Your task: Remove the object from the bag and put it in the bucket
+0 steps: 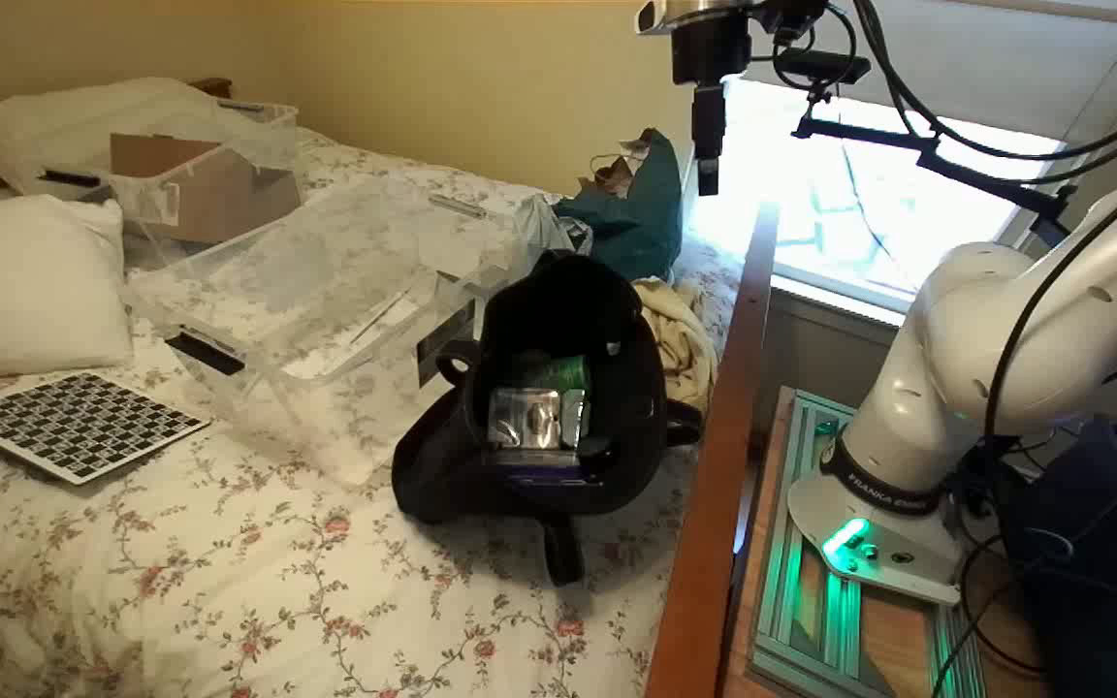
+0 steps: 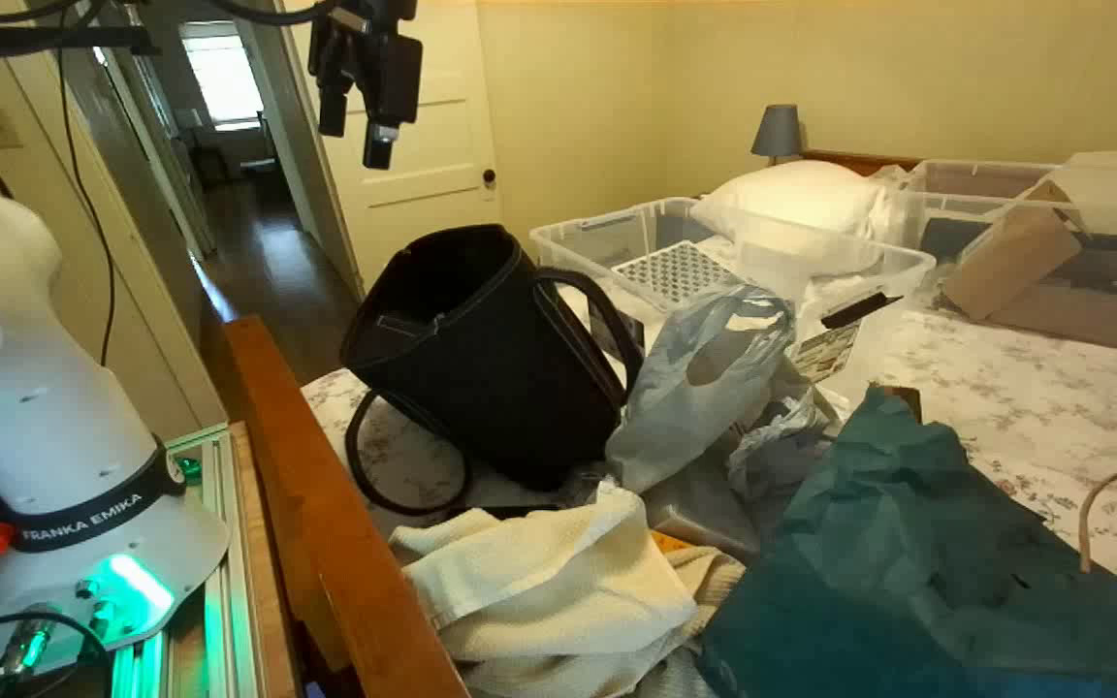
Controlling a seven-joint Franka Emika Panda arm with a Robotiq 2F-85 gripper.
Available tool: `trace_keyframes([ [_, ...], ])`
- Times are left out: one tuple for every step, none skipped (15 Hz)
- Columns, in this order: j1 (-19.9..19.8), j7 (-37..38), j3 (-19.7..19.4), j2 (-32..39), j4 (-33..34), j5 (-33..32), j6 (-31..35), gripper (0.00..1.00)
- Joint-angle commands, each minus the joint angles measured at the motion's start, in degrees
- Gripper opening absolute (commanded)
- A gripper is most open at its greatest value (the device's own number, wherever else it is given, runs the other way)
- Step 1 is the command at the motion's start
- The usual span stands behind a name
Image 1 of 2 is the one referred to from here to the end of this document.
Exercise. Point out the teal cloth bag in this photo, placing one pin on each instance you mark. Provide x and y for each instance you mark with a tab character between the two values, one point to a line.
635	208

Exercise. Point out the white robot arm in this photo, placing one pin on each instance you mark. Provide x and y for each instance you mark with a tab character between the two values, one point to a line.
989	351

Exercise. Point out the black white calibration board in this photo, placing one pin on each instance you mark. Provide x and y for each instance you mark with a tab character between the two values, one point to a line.
84	429

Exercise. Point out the wooden bed footboard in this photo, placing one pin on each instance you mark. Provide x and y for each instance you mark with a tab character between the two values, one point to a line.
719	509

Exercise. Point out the razor blister pack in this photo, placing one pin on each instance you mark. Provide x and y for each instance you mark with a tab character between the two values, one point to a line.
538	417

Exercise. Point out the green snack can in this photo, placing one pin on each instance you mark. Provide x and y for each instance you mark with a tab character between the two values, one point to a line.
551	368

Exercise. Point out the cream cloth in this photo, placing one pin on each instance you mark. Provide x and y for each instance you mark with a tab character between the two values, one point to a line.
680	337

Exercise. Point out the dark blue bag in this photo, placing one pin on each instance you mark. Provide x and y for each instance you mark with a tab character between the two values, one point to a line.
1067	563

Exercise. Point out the floral bedspread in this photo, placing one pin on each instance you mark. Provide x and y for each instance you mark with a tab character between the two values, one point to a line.
220	571

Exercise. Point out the clear plastic bin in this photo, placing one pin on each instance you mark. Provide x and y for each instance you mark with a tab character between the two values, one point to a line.
314	337

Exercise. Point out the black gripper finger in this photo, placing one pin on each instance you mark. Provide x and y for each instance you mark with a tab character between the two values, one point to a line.
706	125

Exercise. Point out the white pillow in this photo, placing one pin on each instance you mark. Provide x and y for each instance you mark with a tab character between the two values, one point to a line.
60	285

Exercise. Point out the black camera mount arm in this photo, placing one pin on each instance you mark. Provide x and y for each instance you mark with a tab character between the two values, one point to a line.
823	70

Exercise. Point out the black bag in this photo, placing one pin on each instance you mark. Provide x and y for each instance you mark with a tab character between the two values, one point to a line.
564	307

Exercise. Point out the robot base mount board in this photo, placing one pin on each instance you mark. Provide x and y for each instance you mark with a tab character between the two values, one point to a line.
859	611

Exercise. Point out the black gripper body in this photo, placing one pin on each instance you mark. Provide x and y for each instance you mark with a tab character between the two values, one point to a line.
713	36

